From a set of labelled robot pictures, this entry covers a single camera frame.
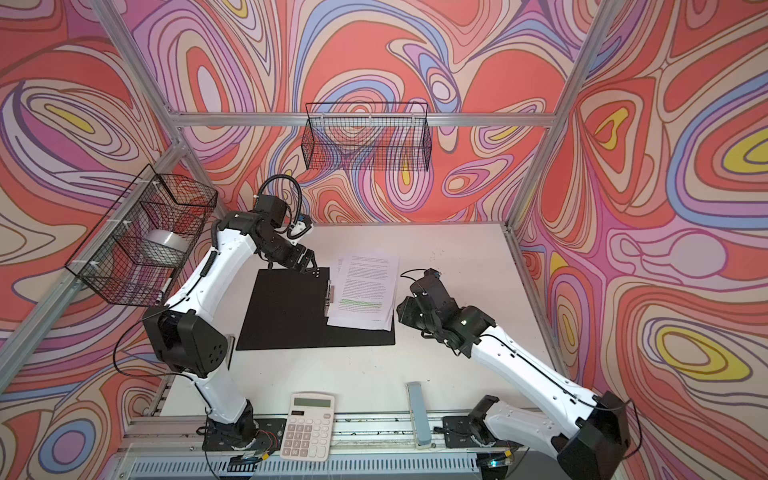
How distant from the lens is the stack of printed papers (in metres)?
0.95

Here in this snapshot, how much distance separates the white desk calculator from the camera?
718 mm

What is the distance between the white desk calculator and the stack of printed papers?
23cm
